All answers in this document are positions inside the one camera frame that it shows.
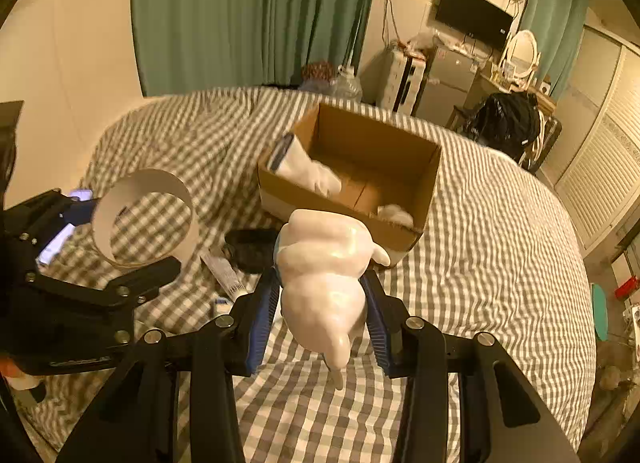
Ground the grey checked bed sheet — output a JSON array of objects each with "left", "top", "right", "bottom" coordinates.
[{"left": 27, "top": 87, "right": 600, "bottom": 463}]

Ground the red box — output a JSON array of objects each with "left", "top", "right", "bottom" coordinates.
[{"left": 614, "top": 277, "right": 640, "bottom": 300}]

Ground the white suitcase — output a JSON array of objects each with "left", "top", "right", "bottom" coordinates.
[{"left": 377, "top": 45, "right": 428, "bottom": 114}]

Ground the white oval vanity mirror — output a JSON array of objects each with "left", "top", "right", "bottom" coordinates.
[{"left": 497, "top": 29, "right": 542, "bottom": 91}]

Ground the wide green curtain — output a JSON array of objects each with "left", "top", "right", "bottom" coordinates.
[{"left": 129, "top": 0, "right": 383, "bottom": 98}]

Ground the white rubber glove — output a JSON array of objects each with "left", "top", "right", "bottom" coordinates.
[{"left": 267, "top": 134, "right": 343, "bottom": 196}]

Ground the dried flower bunch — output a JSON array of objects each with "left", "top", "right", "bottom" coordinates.
[{"left": 301, "top": 61, "right": 337, "bottom": 84}]

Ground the white louvered wardrobe door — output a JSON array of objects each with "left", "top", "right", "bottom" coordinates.
[{"left": 552, "top": 25, "right": 640, "bottom": 259}]

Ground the white plush toy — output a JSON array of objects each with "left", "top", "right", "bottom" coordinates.
[{"left": 272, "top": 208, "right": 392, "bottom": 391}]

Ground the teal round object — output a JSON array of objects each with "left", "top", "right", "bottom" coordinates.
[{"left": 591, "top": 283, "right": 610, "bottom": 343}]

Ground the white tube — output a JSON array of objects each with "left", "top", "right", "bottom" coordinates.
[{"left": 199, "top": 249, "right": 249, "bottom": 301}]

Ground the grey small fridge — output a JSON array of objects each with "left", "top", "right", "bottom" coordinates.
[{"left": 414, "top": 45, "right": 483, "bottom": 128}]

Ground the brown cardboard box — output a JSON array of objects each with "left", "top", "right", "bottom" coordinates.
[{"left": 256, "top": 102, "right": 444, "bottom": 270}]

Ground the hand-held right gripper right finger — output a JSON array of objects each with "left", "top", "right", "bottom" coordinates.
[{"left": 359, "top": 270, "right": 583, "bottom": 463}]

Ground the black crumpled item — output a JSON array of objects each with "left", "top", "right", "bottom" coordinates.
[{"left": 223, "top": 229, "right": 283, "bottom": 274}]

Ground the wooden vanity desk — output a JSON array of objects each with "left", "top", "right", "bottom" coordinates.
[{"left": 447, "top": 68, "right": 558, "bottom": 131}]

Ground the clear plastic bottle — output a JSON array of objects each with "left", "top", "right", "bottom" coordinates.
[{"left": 327, "top": 65, "right": 363, "bottom": 102}]

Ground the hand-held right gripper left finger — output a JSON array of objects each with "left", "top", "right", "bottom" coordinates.
[{"left": 55, "top": 267, "right": 282, "bottom": 463}]

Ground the black bag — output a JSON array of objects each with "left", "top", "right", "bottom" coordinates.
[{"left": 462, "top": 91, "right": 543, "bottom": 161}]

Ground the white paper ring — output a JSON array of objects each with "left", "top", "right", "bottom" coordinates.
[{"left": 91, "top": 168, "right": 200, "bottom": 271}]

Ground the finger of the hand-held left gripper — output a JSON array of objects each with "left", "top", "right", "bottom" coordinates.
[
  {"left": 4, "top": 188, "right": 96, "bottom": 266},
  {"left": 27, "top": 257, "right": 182, "bottom": 315}
]

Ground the small white cloth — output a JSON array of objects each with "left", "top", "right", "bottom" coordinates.
[{"left": 376, "top": 204, "right": 416, "bottom": 230}]

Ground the black flat television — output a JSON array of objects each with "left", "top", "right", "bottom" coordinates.
[{"left": 434, "top": 0, "right": 516, "bottom": 51}]

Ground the narrow green curtain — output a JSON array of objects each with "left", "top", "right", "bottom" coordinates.
[{"left": 519, "top": 0, "right": 591, "bottom": 98}]

